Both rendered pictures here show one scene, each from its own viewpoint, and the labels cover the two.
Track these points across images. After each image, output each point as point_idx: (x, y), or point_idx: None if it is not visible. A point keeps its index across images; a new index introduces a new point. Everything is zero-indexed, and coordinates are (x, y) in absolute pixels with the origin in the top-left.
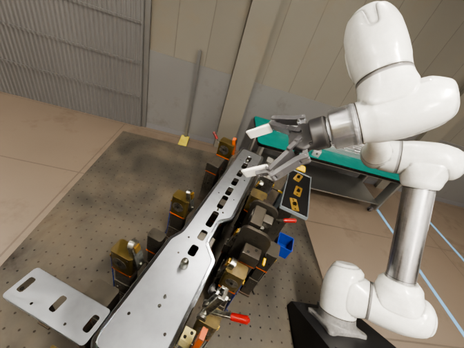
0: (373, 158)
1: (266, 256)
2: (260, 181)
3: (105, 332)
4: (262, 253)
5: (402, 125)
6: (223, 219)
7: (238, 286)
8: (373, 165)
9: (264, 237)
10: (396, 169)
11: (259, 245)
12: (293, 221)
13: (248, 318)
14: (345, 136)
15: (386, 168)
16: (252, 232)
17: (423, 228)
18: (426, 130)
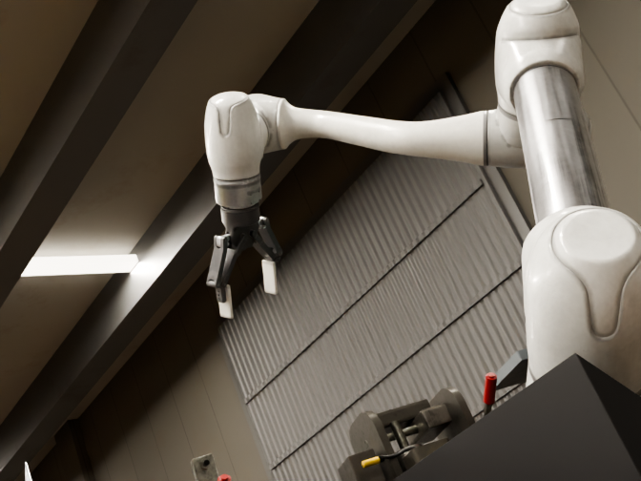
0: (444, 153)
1: (407, 467)
2: None
3: None
4: (387, 461)
5: (208, 146)
6: None
7: None
8: (494, 154)
9: (361, 417)
10: (514, 117)
11: (374, 446)
12: (485, 380)
13: (224, 474)
14: (217, 193)
15: (514, 134)
16: (355, 429)
17: (529, 129)
18: (226, 126)
